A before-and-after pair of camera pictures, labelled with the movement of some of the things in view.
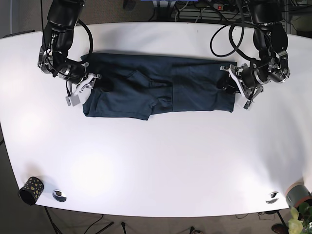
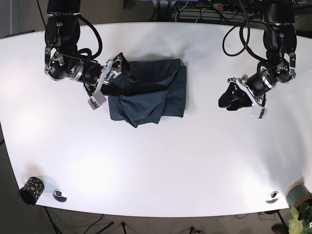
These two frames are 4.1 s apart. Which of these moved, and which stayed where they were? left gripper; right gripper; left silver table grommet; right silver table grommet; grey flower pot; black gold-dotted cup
Moved: right gripper; left gripper
Stayed: left silver table grommet; grey flower pot; right silver table grommet; black gold-dotted cup
